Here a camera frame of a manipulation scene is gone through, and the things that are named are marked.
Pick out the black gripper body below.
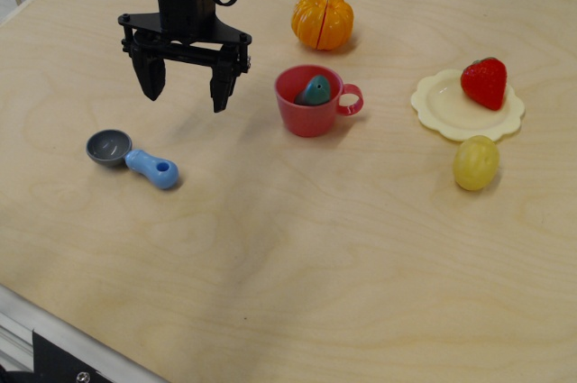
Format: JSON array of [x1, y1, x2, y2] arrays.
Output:
[[118, 0, 252, 73]]

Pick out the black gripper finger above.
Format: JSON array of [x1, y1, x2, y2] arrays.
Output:
[[210, 45, 237, 113], [131, 46, 166, 101]]

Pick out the green toy cucumber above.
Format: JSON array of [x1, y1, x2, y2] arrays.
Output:
[[294, 75, 331, 106]]

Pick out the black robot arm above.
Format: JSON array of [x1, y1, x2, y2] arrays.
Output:
[[118, 0, 252, 113]]

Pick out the red plastic cup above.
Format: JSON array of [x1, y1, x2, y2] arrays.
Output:
[[274, 65, 364, 138]]

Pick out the grey blue toy scoop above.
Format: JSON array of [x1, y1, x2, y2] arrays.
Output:
[[86, 130, 179, 189]]

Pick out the orange toy pumpkin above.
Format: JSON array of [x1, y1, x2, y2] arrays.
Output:
[[290, 0, 354, 50]]

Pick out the cream scalloped plate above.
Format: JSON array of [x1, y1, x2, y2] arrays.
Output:
[[410, 69, 526, 141]]

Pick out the red toy strawberry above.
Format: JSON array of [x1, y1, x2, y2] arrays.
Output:
[[460, 57, 508, 111]]

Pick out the yellow toy lemon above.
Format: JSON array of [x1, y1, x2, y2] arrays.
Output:
[[453, 135, 500, 191]]

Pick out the aluminium table frame rail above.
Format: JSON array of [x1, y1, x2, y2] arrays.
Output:
[[1, 287, 164, 382]]

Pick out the black corner bracket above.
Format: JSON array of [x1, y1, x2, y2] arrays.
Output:
[[32, 332, 111, 383]]

